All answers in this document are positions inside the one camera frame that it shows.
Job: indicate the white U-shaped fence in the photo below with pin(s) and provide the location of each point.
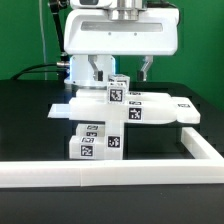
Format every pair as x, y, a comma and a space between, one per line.
206, 166

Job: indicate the small tagged cube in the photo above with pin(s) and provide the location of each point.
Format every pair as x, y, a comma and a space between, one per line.
116, 92
120, 78

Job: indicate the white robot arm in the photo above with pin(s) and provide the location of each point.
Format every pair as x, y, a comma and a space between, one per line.
81, 72

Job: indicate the white chair seat part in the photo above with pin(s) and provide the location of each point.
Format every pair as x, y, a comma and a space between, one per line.
114, 133

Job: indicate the white marker base plate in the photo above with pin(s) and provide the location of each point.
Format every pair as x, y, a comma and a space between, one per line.
59, 111

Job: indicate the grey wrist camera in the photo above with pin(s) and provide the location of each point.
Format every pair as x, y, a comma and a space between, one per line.
90, 4

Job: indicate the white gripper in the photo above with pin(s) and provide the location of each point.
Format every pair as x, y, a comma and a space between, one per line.
91, 32

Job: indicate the white chair back frame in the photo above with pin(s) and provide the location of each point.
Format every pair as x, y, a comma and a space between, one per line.
139, 107

